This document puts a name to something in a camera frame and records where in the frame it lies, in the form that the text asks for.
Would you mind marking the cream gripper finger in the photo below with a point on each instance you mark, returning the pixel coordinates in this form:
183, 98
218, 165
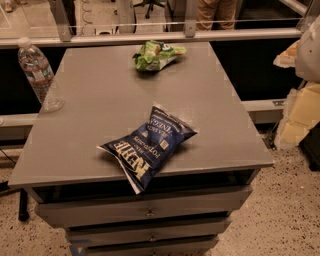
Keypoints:
301, 114
287, 58

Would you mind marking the green rice chip bag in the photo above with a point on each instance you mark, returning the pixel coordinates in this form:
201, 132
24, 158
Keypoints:
154, 55

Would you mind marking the blue kettle chip bag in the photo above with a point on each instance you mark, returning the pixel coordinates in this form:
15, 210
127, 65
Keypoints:
143, 152

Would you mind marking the clear plastic water bottle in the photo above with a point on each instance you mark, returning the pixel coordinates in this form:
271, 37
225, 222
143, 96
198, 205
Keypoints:
40, 75

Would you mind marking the person in tan trousers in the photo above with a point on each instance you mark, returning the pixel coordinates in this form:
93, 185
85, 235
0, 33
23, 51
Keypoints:
222, 11

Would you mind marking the grey drawer cabinet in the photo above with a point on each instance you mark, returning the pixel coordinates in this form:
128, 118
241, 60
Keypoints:
83, 190

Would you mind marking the black office chair base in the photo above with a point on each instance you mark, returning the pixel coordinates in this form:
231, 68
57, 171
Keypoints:
151, 4

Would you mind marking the black floor stand leg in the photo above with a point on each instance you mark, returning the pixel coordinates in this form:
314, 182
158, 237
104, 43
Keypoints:
23, 214

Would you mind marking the metal guard rail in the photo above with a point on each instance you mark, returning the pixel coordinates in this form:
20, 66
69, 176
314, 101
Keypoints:
114, 22

